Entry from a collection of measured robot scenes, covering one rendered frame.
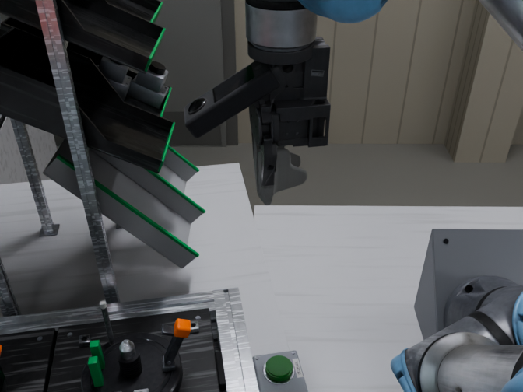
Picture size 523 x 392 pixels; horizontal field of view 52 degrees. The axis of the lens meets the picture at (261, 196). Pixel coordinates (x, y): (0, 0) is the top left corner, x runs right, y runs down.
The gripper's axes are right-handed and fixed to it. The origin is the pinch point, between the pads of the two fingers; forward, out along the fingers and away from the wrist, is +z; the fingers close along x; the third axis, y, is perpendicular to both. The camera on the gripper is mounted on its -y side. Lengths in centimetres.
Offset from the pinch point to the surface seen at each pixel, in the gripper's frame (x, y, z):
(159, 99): 36.4, -12.5, 1.8
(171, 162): 43.0, -11.7, 19.3
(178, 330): -6.0, -12.3, 16.4
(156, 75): 36.6, -12.6, -2.5
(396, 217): 39, 39, 37
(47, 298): 26, -38, 37
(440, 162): 190, 140, 123
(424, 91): 214, 135, 88
